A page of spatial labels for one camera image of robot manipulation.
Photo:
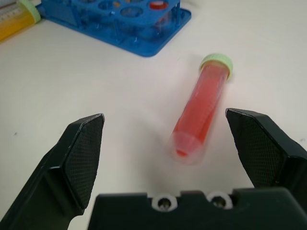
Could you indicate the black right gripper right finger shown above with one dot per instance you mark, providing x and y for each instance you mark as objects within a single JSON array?
[{"x": 268, "y": 153}]

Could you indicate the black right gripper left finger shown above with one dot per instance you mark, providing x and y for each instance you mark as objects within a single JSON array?
[{"x": 60, "y": 167}]

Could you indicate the red liquid tube green cap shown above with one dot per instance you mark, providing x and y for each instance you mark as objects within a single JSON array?
[{"x": 200, "y": 112}]

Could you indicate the yellow liquid tube green cap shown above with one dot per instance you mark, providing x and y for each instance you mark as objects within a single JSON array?
[{"x": 14, "y": 20}]

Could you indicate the blue tube rack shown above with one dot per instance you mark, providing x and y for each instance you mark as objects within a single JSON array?
[{"x": 124, "y": 21}]

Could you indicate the red capped tube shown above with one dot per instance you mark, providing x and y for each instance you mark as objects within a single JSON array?
[{"x": 159, "y": 9}]

